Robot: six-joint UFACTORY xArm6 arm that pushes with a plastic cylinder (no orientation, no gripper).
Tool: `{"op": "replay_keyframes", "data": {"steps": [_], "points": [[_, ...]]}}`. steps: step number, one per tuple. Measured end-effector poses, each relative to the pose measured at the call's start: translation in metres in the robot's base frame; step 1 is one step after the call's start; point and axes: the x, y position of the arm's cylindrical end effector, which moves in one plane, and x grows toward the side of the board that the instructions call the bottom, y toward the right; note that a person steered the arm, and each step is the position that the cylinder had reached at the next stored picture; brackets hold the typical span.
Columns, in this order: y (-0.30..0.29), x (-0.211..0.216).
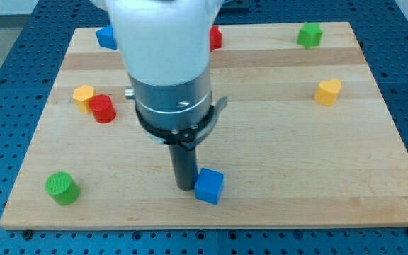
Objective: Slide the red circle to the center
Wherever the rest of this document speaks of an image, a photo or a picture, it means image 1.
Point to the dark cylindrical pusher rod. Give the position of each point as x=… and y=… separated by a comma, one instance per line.
x=185, y=167

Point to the red block behind arm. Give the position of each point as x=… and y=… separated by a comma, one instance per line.
x=215, y=38

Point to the red cylinder block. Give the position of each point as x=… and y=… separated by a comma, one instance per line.
x=102, y=108

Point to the blue cube block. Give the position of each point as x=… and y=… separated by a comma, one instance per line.
x=209, y=185

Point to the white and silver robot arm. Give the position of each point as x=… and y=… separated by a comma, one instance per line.
x=166, y=50

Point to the blue block behind arm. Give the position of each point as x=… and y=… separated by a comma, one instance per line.
x=105, y=37

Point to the wooden board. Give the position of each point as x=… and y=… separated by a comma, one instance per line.
x=288, y=161

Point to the yellow heart block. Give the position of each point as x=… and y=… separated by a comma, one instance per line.
x=327, y=92

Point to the black clamp with grey lever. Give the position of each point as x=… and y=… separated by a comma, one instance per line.
x=190, y=137

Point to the green cylinder block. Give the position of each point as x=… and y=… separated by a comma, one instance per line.
x=62, y=188

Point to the green star block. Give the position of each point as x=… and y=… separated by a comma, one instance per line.
x=309, y=35

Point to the yellow hexagon block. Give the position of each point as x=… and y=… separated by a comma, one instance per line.
x=82, y=96

